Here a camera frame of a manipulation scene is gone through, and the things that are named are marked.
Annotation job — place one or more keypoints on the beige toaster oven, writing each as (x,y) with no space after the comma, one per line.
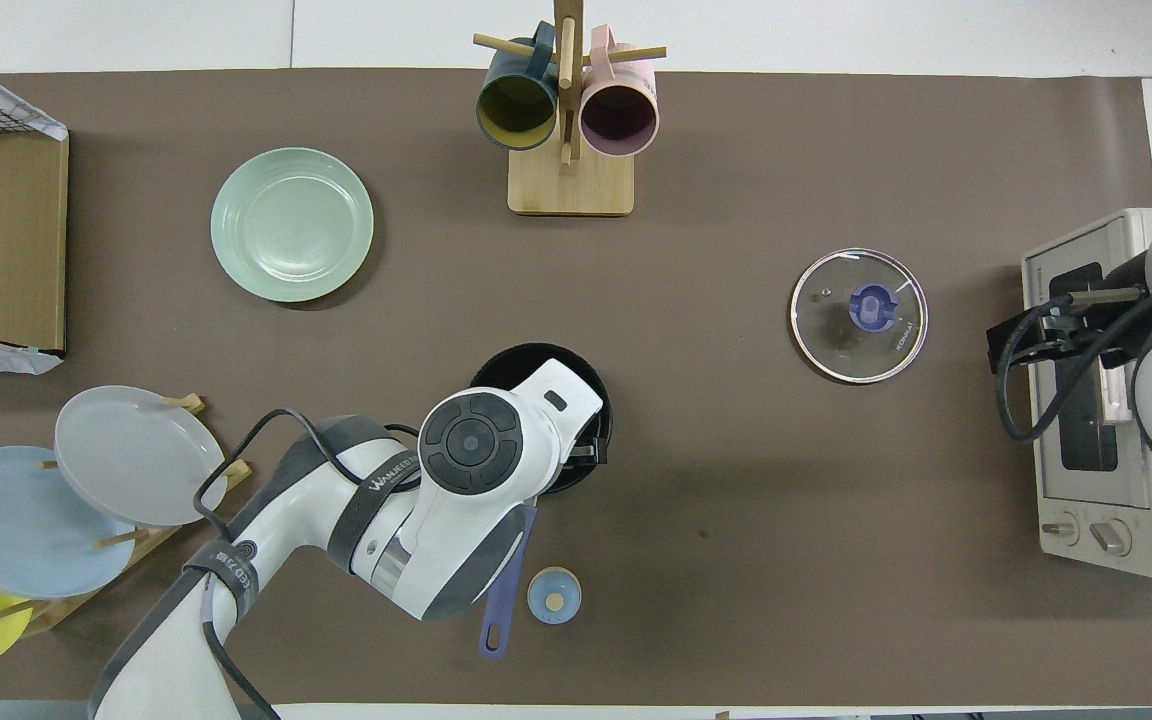
(1086,500)

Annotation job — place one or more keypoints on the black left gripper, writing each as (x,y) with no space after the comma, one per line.
(591,428)

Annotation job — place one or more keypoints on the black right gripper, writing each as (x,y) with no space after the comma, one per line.
(1106,318)

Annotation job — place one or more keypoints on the brown paper table mat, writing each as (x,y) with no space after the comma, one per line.
(786,500)

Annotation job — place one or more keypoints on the pink mug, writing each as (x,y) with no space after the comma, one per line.
(619,118)

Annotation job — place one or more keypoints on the light blue plate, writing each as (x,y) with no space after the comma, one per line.
(16,525)

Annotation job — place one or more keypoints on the light green plate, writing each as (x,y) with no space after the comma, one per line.
(292,225)

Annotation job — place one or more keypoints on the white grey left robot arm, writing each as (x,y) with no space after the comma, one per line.
(476,440)

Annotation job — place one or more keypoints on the wooden dish rack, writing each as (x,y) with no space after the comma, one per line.
(56,610)

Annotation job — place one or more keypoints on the grey plate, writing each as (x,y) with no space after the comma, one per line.
(136,455)

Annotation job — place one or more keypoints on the glass lid purple knob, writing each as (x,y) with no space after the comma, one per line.
(836,340)

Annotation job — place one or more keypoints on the wooden mug tree stand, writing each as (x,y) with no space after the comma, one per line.
(571,185)

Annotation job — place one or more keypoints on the dark blue mug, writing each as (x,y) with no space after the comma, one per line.
(516,110)

